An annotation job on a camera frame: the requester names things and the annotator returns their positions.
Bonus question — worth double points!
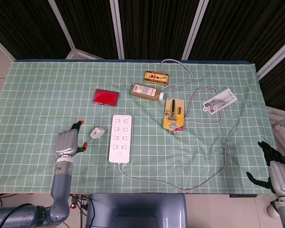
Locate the white metal frame stand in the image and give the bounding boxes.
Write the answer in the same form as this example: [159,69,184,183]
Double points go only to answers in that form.
[266,105,285,152]

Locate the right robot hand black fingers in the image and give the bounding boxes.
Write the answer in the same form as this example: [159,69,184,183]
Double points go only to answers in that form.
[246,141,285,197]

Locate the brown liquid plastic bottle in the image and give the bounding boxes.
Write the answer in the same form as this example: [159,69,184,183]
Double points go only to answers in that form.
[130,83,164,102]

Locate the black folding screen panel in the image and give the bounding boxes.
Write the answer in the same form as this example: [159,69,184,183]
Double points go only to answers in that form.
[118,0,200,60]
[187,0,285,69]
[258,47,285,107]
[54,0,121,60]
[0,0,72,60]

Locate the grey power strip cable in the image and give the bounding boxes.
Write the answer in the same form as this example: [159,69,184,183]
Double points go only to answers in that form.
[117,59,236,191]

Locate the white power strip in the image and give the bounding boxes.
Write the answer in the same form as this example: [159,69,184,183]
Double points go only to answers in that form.
[108,114,133,165]

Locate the ruler set in clear package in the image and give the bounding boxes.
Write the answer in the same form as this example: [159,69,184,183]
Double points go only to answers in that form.
[201,87,238,115]

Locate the cable bundle with red connector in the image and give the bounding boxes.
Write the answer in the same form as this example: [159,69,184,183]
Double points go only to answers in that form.
[70,193,92,228]

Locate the yellow red small box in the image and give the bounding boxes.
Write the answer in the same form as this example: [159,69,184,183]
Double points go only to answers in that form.
[143,70,170,86]

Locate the razor in yellow blister pack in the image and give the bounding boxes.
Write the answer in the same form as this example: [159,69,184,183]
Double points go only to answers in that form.
[163,96,186,132]

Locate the blue-grey robot torso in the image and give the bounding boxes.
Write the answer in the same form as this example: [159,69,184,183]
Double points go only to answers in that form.
[85,193,188,228]

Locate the green checked tablecloth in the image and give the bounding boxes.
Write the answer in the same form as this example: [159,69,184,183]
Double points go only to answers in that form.
[0,59,277,194]

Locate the red flat case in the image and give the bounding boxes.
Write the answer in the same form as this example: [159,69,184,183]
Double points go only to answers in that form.
[92,88,121,108]

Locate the white charger cube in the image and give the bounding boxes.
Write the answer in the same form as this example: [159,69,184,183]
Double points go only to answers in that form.
[90,127,105,140]

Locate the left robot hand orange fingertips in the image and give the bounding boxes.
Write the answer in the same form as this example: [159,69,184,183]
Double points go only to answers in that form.
[55,120,88,159]

